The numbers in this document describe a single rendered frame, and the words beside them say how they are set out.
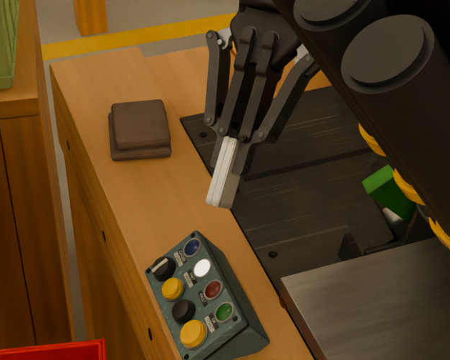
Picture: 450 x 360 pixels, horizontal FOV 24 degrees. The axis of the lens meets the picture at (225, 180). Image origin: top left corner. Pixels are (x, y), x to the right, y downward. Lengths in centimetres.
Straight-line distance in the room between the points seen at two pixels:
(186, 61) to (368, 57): 120
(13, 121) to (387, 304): 99
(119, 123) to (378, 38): 100
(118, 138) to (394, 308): 60
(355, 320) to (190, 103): 72
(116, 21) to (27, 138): 172
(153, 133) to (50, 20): 213
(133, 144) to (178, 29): 204
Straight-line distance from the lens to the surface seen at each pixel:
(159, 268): 117
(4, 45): 169
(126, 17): 346
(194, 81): 155
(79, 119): 145
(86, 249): 169
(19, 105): 171
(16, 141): 175
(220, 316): 109
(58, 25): 344
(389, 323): 85
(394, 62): 40
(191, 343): 109
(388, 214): 117
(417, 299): 87
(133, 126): 138
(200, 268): 114
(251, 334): 110
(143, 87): 151
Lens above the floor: 175
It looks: 39 degrees down
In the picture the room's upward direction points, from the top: straight up
